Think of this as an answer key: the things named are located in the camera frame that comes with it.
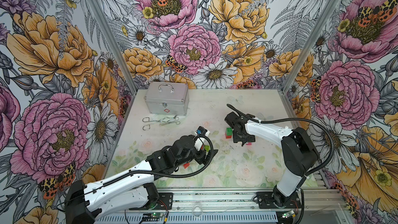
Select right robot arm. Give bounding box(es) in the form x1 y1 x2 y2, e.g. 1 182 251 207
224 104 320 208

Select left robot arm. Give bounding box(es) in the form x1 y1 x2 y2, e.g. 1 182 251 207
64 127 217 224

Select silver scissors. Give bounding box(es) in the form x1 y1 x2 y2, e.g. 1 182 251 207
142 116 179 122

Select silver metal case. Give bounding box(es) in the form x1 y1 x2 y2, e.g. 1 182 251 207
144 82 189 116

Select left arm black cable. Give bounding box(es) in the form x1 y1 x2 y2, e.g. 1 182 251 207
55 134 215 209

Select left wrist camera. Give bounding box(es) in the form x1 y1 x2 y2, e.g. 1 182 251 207
194 126 209 151

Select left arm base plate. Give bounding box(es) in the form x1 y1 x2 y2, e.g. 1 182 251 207
129 192 174 211

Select aluminium front rail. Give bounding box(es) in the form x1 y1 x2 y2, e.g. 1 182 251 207
94 188 354 224

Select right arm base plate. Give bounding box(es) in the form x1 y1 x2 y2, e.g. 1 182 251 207
254 191 302 209

